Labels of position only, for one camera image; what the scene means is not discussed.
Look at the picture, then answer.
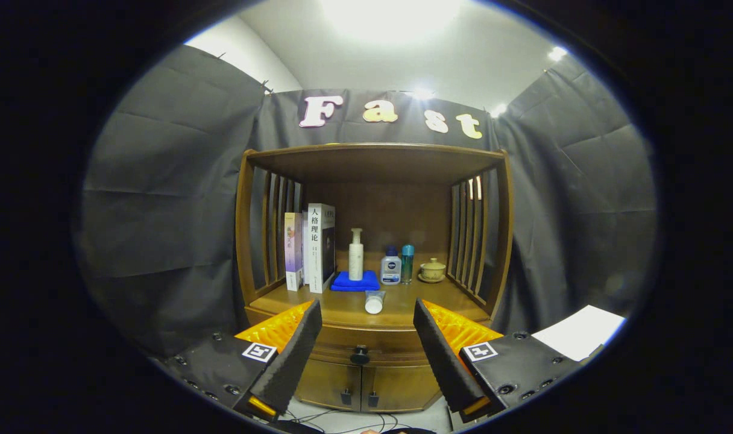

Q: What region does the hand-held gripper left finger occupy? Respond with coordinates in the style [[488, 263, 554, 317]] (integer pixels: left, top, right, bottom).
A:
[[151, 300, 323, 423]]

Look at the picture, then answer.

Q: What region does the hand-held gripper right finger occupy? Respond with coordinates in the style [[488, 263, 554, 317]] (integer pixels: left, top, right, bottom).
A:
[[413, 298, 590, 424]]

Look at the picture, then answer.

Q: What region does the brown wooden drawer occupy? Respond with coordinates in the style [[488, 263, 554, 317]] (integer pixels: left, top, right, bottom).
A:
[[246, 306, 494, 366]]

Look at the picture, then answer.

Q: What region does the wooden cabinet door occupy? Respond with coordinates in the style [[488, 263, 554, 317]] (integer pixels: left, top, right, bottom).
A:
[[294, 360, 363, 412], [360, 362, 442, 414]]

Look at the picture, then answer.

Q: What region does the brown wooden countertop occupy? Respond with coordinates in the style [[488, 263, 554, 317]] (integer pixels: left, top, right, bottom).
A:
[[249, 265, 491, 329]]

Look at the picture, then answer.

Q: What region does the brown wooden cabinet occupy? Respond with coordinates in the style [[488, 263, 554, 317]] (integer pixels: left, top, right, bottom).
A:
[[235, 143, 515, 414]]

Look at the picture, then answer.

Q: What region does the beige lidded tea cup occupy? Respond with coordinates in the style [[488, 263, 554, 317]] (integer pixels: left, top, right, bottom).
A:
[[418, 258, 447, 283]]

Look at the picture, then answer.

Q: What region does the blue folded cloth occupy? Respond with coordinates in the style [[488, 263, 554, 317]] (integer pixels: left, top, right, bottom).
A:
[[330, 270, 380, 292]]

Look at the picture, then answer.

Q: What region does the white bottle with blue cap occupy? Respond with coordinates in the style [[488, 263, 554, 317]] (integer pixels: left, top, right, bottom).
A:
[[380, 247, 402, 285]]

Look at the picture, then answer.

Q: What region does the purple book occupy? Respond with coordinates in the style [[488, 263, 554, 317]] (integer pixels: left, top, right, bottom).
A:
[[284, 212, 305, 292]]

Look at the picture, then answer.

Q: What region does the white book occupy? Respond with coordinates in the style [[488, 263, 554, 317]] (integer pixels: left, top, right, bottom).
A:
[[302, 203, 336, 294]]

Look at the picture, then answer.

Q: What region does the white pump bottle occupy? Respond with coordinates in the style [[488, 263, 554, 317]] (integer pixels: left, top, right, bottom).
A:
[[348, 228, 365, 281]]

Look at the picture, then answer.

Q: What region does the white board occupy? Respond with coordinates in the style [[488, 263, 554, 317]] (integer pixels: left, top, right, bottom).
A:
[[532, 304, 626, 362]]

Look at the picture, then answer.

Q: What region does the large ceiling light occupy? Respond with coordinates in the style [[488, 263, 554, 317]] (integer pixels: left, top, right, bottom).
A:
[[321, 0, 464, 43]]

